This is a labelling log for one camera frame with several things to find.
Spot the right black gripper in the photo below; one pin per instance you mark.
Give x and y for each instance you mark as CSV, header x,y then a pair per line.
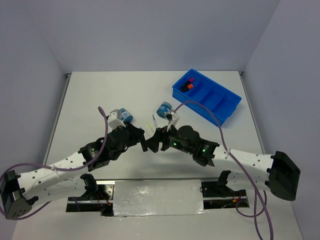
x,y
153,142

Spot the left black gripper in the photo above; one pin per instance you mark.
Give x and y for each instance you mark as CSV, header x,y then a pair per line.
x,y
136,133

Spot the orange tip black highlighter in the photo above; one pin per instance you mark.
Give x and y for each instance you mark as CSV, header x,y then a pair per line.
x,y
187,88

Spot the pink cap black highlighter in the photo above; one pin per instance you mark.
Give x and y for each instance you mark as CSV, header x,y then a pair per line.
x,y
188,82

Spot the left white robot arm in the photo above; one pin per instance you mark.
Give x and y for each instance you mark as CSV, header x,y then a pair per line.
x,y
21,192

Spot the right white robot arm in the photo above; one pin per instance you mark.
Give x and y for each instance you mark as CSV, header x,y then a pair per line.
x,y
276,173

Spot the blue thin pen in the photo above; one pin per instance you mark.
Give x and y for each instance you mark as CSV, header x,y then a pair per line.
x,y
154,121

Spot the left blue jar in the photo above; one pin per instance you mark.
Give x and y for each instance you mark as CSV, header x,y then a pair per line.
x,y
126,116

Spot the blue jar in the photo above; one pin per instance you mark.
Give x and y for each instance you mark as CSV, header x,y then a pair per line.
x,y
164,109
126,116

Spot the right blue jar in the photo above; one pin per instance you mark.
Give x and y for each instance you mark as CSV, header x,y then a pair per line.
x,y
164,109

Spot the silver foil plate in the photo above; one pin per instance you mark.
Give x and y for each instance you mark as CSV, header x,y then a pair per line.
x,y
157,198

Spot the blue compartment tray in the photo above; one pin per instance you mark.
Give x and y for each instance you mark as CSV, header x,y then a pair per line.
x,y
210,100

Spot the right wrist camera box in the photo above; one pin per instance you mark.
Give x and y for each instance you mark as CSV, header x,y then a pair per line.
x,y
172,118

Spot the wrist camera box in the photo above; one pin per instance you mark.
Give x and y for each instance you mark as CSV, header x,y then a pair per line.
x,y
115,119
172,118

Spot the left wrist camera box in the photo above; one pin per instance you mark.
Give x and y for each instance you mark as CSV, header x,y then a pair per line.
x,y
115,119

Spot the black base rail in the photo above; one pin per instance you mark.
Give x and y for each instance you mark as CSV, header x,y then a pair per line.
x,y
102,201

